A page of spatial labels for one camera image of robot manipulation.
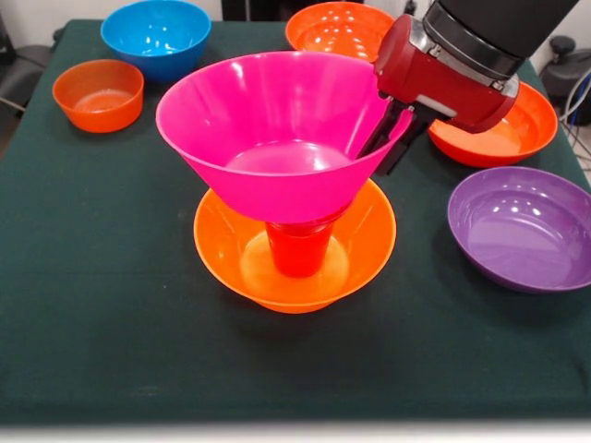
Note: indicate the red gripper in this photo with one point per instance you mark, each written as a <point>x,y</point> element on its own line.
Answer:
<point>438,83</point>

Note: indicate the large pink bowl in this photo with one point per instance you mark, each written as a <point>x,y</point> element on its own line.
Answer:
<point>277,138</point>

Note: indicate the wide red-orange bowl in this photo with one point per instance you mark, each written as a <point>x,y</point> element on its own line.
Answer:
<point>526,134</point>
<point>337,32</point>

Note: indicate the orange cup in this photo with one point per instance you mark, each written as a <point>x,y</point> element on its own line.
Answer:
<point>297,254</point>

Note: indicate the large yellow-orange bowl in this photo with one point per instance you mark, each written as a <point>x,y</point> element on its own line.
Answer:
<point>221,249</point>

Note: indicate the large blue bowl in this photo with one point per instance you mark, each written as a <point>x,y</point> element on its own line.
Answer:
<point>154,32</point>

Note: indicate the small orange bowl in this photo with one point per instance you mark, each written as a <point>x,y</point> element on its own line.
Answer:
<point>101,111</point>

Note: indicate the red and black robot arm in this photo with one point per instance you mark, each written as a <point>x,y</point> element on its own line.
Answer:
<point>498,27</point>

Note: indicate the black cylindrical plug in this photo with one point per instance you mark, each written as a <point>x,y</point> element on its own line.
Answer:
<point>410,7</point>

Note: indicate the wide purple bowl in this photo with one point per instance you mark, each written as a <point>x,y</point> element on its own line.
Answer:
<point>517,231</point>

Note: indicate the black office chair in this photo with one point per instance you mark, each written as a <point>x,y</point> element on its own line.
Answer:
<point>568,69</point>

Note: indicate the dark green tablecloth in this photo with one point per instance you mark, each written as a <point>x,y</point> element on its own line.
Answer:
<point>295,360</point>

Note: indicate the grey office chair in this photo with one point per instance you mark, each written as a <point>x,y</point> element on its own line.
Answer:
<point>27,64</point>

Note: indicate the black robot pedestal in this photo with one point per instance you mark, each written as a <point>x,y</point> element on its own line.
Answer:
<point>258,9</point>

